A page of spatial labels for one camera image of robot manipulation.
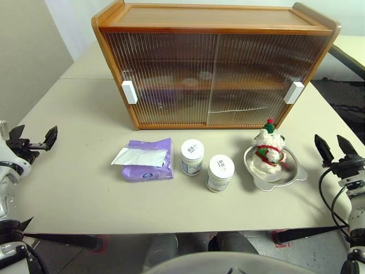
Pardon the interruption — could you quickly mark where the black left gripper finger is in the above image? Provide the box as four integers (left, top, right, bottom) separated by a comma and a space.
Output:
8, 124, 26, 143
42, 125, 58, 151

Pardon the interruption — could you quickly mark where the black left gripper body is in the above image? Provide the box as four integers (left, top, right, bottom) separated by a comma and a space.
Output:
6, 139, 45, 164

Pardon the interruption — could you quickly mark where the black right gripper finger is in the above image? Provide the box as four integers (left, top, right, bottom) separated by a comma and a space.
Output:
336, 135, 357, 158
314, 134, 334, 168

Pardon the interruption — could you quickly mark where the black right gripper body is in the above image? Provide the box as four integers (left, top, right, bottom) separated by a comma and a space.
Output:
323, 156, 365, 181

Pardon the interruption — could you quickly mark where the steel bowl with handles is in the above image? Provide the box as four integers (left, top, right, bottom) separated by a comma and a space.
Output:
244, 144, 309, 192

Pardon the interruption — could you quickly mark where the white plush toy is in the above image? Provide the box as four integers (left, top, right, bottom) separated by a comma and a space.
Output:
253, 118, 287, 175

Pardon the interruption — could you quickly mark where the white door handle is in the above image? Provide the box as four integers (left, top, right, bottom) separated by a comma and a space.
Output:
121, 80, 139, 105
283, 82, 304, 105

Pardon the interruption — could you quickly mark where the purple tissue pack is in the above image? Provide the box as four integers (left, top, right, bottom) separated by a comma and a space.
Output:
110, 138, 175, 183

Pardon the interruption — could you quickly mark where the ribbed clear sliding door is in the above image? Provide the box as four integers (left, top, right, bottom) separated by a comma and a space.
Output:
104, 33, 219, 126
208, 33, 327, 126

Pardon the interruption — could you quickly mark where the white labelled jar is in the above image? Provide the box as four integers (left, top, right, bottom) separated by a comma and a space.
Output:
181, 139, 205, 177
205, 154, 236, 194

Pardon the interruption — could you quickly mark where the wooden cabinet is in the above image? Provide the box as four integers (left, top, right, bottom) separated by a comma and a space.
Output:
91, 0, 342, 131

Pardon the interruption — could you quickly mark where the dark grey rounded shape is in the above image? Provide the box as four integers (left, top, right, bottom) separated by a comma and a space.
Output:
208, 231, 259, 255

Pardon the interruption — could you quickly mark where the pale robot torso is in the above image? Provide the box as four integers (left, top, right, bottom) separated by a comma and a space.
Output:
148, 251, 323, 274

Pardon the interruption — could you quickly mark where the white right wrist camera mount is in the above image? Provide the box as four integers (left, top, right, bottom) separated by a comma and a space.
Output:
338, 176, 365, 195

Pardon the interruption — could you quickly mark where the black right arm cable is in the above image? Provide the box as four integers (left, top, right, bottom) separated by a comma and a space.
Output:
318, 167, 352, 238

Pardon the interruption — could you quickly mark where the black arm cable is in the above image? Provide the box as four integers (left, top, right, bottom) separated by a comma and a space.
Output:
318, 167, 352, 238
17, 245, 49, 274

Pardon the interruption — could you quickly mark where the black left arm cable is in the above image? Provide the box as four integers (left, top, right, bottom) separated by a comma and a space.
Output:
17, 245, 49, 274

